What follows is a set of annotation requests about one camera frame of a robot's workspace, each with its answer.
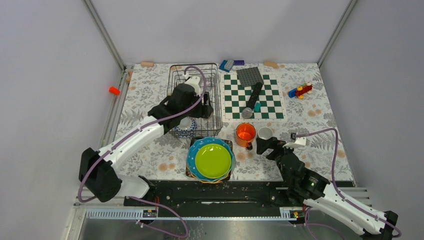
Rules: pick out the yellow polka dot plate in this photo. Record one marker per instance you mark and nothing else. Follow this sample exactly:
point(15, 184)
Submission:
point(217, 181)

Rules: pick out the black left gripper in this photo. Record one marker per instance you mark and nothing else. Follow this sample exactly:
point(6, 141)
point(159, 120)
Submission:
point(205, 110)

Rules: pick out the blue polka dot plate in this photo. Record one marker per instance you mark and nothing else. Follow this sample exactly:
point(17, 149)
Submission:
point(195, 149)

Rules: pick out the left wooden cork block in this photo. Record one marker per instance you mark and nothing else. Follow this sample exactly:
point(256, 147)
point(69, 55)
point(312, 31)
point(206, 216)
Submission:
point(147, 64)

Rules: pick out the grey lego baseplate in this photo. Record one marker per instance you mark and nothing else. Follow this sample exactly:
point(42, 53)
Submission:
point(249, 76)

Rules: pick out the colourful lego toy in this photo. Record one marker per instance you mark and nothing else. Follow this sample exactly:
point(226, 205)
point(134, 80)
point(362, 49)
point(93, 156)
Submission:
point(301, 90)

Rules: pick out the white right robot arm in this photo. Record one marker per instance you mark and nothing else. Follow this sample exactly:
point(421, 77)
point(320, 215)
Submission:
point(305, 186)

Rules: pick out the grey wire dish rack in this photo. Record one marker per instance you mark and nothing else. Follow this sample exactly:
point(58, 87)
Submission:
point(205, 127)

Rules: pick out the blue grey lego brick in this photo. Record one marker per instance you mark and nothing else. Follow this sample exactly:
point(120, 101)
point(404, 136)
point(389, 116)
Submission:
point(226, 65)

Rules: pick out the grey blue ceramic mug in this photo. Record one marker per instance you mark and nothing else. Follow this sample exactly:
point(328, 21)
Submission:
point(265, 133)

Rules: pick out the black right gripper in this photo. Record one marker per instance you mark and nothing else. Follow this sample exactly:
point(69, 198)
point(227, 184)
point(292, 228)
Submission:
point(272, 143)

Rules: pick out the wooden cork block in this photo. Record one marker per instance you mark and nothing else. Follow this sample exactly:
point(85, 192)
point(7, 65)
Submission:
point(271, 64)
point(147, 64)

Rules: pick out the orange plastic cap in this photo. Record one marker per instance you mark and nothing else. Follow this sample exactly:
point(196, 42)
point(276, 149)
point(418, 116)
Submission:
point(115, 91)

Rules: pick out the blue white patterned bowl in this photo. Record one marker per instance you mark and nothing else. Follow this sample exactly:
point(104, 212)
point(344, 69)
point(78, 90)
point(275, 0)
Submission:
point(186, 128)

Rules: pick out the teal rectangular block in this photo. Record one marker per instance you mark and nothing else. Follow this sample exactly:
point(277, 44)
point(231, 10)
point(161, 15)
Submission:
point(257, 107)

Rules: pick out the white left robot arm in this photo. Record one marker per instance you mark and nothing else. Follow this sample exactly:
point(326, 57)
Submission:
point(99, 168)

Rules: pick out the black glitter microphone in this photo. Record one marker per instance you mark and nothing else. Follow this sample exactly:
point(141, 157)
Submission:
point(248, 111)

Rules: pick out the purple lego brick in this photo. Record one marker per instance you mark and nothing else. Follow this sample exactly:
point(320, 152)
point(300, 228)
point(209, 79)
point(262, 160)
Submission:
point(238, 62)

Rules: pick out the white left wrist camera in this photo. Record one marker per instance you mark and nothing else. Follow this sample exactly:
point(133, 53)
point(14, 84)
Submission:
point(193, 81)

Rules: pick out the orange ceramic mug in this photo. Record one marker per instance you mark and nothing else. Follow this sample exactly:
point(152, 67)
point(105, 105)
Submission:
point(245, 133)

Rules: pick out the black floral square plate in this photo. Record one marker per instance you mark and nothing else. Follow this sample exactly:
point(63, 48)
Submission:
point(192, 142)

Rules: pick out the green plate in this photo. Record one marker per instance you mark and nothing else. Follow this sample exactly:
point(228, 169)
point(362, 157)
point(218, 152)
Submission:
point(213, 160)

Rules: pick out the right wooden cork block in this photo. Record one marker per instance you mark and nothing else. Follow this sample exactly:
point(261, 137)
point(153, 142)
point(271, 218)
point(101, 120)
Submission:
point(271, 64)

